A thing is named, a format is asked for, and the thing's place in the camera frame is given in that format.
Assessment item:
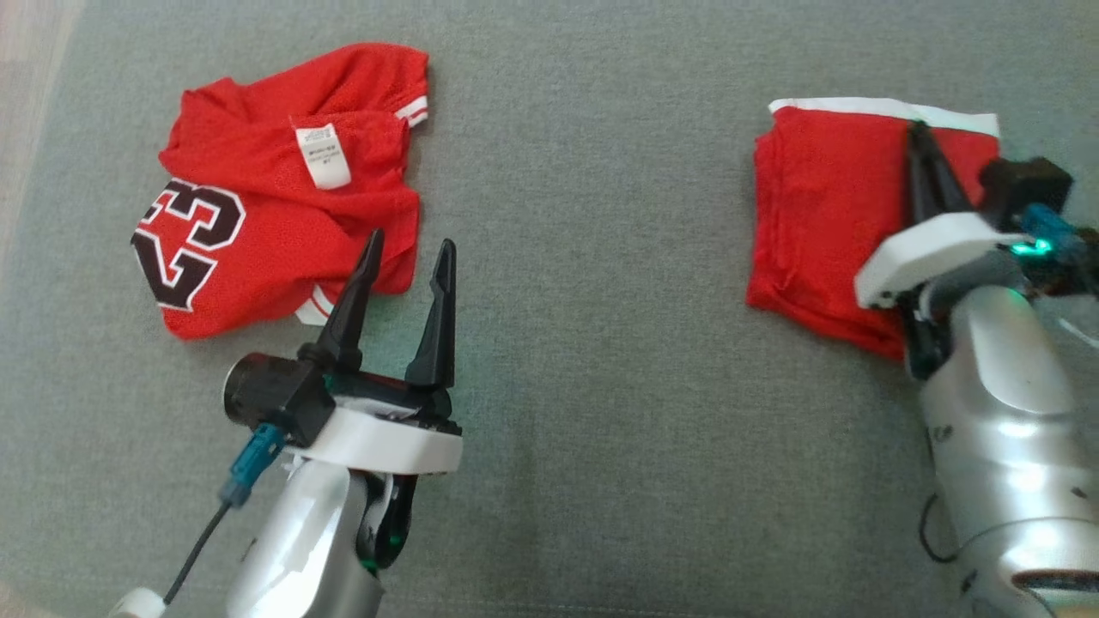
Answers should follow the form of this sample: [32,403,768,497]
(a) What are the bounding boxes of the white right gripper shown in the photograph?
[854,120,1031,310]

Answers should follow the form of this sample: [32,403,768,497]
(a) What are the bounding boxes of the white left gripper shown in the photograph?
[286,227,465,477]

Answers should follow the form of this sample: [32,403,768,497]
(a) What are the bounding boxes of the red garment with white band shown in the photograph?
[745,97,1002,361]

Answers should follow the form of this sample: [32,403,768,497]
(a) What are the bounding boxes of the red basketball jersey black numbers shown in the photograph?
[131,43,430,341]

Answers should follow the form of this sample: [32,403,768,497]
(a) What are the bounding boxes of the right camera cable blue plug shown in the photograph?
[1017,203,1099,297]

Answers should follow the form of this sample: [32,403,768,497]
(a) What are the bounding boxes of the camera cable blue plug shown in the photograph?
[1017,203,1099,297]
[161,422,286,606]

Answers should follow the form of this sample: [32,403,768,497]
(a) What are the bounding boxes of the left camera cable blue plug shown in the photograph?
[161,422,286,606]

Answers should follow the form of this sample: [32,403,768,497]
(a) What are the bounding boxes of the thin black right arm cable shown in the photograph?
[918,494,959,566]

